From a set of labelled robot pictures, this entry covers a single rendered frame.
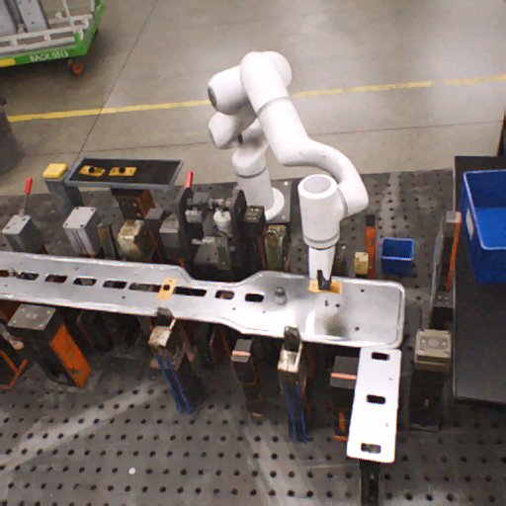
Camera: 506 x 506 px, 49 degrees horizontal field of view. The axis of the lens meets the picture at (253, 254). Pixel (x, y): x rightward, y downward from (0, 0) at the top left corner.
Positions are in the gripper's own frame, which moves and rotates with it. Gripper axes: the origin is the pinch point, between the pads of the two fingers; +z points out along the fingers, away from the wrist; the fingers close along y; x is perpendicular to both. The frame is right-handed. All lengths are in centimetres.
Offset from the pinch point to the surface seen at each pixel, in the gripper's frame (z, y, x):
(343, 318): 9.7, 4.1, 5.0
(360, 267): 5.7, -11.0, 7.7
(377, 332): 9.7, 7.3, 13.9
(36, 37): 81, -331, -316
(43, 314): 7, 16, -78
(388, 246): 34, -48, 13
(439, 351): 3.8, 15.1, 28.6
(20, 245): 9, -12, -104
